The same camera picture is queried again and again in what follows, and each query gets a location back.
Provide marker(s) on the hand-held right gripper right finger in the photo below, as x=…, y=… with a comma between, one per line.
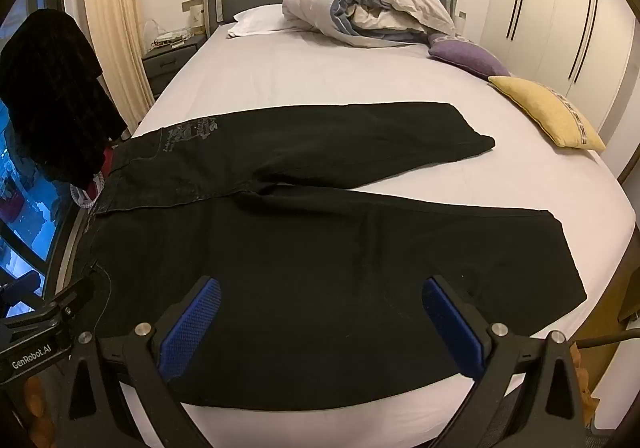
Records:
x=450, y=328

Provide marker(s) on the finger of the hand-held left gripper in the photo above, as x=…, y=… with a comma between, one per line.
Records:
x=75, y=295

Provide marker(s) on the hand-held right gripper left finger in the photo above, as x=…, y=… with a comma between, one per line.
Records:
x=192, y=323

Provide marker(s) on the black pants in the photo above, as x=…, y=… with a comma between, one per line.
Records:
x=300, y=253

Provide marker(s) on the window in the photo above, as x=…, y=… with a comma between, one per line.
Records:
x=30, y=218

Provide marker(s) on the white lace cloth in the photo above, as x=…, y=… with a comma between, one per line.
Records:
x=82, y=198

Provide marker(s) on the red cloth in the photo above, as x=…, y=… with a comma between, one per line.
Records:
x=107, y=161

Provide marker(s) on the dark metal rod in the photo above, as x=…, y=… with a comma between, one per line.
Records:
x=600, y=341

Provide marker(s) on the black hanging garment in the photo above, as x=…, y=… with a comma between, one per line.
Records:
x=50, y=93

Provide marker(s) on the yellow cushion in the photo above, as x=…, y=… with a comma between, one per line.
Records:
x=540, y=103

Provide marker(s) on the grey nightstand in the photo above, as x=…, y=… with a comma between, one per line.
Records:
x=165, y=63

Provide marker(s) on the purple cushion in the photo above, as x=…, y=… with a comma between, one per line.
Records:
x=467, y=56

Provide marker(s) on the clear plastic bag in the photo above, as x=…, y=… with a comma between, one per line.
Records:
x=165, y=36

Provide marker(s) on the bed with white sheet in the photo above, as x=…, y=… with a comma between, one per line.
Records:
x=310, y=73

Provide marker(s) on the cream curtain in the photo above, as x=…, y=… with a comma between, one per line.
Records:
x=110, y=3

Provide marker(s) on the white pillow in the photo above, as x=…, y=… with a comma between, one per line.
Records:
x=260, y=21

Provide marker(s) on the white wardrobe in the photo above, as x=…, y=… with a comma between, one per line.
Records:
x=550, y=3

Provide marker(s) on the beige wall socket plate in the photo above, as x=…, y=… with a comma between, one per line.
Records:
x=192, y=6

